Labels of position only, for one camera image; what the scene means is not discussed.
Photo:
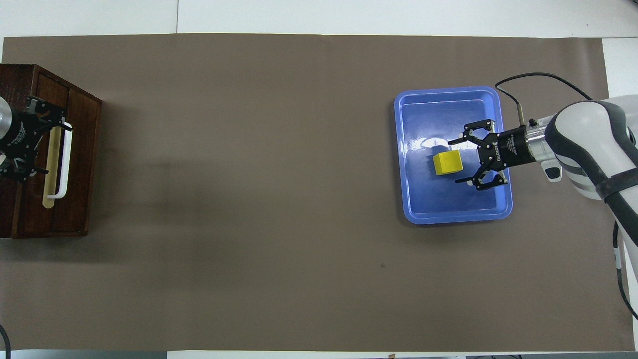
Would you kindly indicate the yellow cube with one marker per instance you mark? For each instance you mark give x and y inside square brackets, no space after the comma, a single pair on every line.
[447,163]

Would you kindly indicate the brown table mat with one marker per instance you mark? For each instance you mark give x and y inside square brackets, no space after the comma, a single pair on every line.
[279,199]

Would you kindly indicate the blue plastic tray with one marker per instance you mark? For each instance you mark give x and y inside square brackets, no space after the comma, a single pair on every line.
[448,204]

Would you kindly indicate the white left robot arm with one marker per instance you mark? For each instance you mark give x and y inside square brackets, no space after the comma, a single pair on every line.
[4,124]

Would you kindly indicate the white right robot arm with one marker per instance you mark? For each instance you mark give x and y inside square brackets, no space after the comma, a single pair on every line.
[588,139]

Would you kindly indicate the wooden drawer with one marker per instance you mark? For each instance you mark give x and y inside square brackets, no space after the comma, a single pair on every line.
[57,219]

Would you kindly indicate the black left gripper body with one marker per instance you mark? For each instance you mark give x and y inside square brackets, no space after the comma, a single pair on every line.
[22,137]

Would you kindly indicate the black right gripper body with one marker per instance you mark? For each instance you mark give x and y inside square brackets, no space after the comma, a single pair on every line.
[506,149]

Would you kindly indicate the dark wooden drawer cabinet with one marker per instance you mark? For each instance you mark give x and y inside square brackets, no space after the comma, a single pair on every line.
[84,174]

